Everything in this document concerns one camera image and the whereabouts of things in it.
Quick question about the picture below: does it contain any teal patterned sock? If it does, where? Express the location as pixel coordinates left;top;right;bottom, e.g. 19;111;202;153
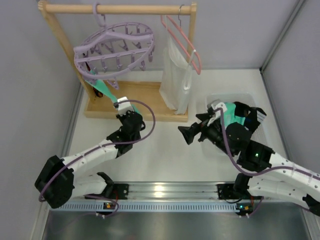
223;102;245;128
86;78;141;115

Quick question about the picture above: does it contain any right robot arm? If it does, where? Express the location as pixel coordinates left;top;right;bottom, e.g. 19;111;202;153
182;109;320;216

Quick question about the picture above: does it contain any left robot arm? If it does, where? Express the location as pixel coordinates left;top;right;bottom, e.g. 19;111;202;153
34;112;206;209

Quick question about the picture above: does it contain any pink clothes hanger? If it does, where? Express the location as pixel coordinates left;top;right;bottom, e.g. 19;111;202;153
160;15;203;75

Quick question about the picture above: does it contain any purple round clip hanger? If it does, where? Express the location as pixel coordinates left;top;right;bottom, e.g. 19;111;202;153
73;2;155;90

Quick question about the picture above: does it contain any wooden clothes rack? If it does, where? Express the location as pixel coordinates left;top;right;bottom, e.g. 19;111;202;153
37;0;197;122

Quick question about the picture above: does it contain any white hanging cloth bag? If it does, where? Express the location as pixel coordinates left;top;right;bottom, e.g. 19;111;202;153
159;36;193;115

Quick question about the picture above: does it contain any hanging red argyle sock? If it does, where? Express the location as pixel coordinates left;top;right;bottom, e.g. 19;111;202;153
85;62;103;98

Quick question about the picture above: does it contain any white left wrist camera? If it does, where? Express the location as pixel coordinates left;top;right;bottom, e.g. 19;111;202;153
113;96;135;116

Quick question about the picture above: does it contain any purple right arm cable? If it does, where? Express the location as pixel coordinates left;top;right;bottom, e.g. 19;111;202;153
217;107;320;218

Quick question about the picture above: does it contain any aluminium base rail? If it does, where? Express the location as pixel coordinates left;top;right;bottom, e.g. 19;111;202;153
36;175;318;217

